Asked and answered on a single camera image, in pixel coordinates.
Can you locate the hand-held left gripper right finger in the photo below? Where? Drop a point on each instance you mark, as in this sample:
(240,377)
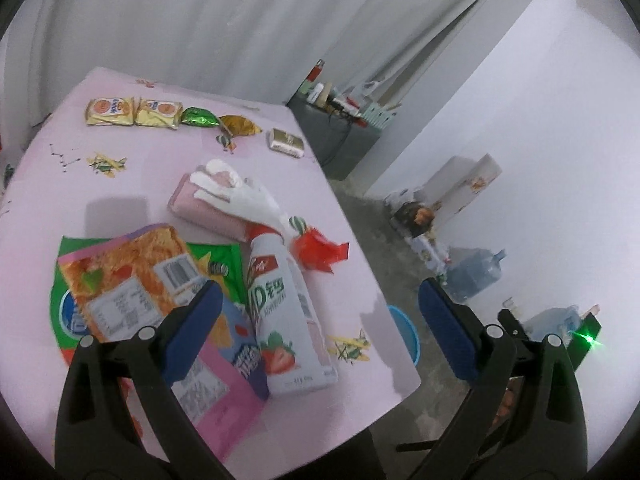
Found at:
(445,325)

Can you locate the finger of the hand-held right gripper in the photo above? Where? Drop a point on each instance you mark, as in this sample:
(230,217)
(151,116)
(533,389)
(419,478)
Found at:
(515,330)

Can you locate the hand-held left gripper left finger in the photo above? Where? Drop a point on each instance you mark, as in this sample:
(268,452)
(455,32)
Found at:
(195,325)

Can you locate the blue mesh wastebasket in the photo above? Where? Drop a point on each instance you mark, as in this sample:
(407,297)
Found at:
(406,335)

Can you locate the pink orange snack packet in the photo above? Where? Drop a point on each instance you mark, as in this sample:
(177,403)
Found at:
(125,280)

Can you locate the white strawberry milk bottle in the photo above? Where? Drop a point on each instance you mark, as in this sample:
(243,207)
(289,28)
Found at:
(287,330)

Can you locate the pink towel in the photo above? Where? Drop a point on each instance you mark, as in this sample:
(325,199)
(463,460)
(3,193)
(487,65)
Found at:
(195,207)

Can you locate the green snack packet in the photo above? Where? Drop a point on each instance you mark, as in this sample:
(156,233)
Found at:
(67,305)

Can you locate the white plastic disposable glove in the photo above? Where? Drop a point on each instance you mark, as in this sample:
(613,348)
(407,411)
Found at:
(250,202)

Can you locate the red wrapper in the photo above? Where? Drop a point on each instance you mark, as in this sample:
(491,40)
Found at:
(320,252)

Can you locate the blue water jug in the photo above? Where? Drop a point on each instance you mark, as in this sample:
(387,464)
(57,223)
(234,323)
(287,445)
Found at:
(475,275)

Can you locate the white flat printed box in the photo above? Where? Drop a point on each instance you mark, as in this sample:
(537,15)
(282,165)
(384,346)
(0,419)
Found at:
(430,254)

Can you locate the dark snack bag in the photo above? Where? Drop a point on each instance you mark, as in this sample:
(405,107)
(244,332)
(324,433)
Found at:
(412,219)

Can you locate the white printed roll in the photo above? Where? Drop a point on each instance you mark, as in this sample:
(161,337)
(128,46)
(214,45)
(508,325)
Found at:
(470,185)

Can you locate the small brown white box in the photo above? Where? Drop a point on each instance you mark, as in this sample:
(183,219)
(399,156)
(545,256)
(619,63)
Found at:
(286,142)

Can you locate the gold foil candy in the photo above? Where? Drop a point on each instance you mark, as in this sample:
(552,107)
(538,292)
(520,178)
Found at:
(240,126)

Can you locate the grey cabinet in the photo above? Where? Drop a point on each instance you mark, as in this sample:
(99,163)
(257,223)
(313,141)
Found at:
(340,150)

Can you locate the green foil candy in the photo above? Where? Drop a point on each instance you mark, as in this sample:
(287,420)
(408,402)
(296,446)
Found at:
(200,117)

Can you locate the yellow biscuit pack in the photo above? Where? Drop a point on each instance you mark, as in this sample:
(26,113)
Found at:
(110,111)
(159,113)

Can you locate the green picket fence basket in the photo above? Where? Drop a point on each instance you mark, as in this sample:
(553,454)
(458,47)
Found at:
(380,116)

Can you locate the white plastic bag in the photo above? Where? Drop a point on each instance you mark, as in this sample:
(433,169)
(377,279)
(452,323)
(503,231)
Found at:
(365,92)

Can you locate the small white bottle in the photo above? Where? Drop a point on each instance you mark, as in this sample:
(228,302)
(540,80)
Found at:
(316,94)

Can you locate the red bottle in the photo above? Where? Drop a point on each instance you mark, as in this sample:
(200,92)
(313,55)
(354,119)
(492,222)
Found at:
(315,71)

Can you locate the grey white curtain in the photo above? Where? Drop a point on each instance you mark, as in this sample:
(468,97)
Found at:
(225,20)

